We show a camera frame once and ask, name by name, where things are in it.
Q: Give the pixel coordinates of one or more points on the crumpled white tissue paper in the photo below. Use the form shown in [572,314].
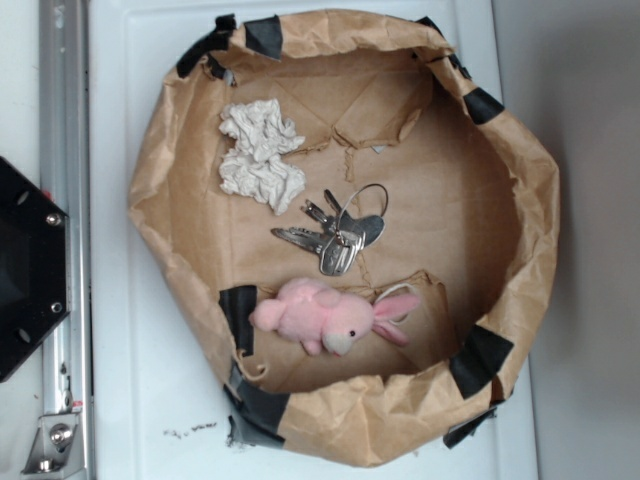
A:
[254,166]

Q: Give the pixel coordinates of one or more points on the aluminium extrusion rail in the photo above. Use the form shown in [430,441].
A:
[63,447]

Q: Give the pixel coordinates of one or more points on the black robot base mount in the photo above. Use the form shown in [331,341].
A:
[34,293]

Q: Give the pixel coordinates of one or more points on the silver keys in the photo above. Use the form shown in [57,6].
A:
[342,237]

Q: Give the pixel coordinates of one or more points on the pink plush bunny toy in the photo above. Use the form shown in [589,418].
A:
[320,317]

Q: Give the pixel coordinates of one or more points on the brown paper bag bin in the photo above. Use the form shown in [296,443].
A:
[472,228]

